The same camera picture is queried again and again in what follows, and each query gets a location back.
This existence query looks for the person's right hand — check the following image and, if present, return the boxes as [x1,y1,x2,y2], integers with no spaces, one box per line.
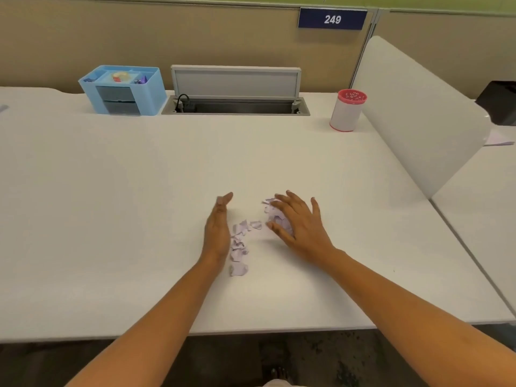
[266,190,343,270]

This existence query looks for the person's left hand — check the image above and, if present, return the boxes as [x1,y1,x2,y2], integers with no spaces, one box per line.
[200,192,234,270]

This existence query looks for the heap of paper scraps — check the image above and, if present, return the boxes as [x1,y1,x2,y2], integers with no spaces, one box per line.
[228,197,293,277]

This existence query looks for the pink and white cup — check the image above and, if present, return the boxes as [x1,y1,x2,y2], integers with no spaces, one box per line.
[329,89,368,133]

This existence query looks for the blue desk organizer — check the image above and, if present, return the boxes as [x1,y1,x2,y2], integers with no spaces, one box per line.
[78,64,168,117]

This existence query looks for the white printed paper sheets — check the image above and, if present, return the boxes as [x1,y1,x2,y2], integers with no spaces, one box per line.
[483,131,515,147]

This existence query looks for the person's right forearm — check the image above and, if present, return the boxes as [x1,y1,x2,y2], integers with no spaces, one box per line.
[326,249,516,387]

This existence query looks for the person's left forearm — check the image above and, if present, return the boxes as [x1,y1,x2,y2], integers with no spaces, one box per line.
[66,255,226,387]

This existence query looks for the black desk organizer box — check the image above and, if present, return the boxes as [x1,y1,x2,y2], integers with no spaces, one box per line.
[475,80,516,126]

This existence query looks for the white side divider panel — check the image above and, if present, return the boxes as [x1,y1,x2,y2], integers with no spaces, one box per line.
[350,35,492,198]

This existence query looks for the beige partition panel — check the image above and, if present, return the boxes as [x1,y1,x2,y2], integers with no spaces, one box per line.
[0,0,374,94]
[375,10,516,99]

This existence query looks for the blue number sign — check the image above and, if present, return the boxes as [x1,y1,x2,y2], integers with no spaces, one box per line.
[298,7,368,31]

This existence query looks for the grey cable tray lid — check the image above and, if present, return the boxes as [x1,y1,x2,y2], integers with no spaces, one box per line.
[161,64,311,117]

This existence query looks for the grey partition post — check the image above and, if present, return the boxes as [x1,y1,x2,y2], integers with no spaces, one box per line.
[348,8,390,89]

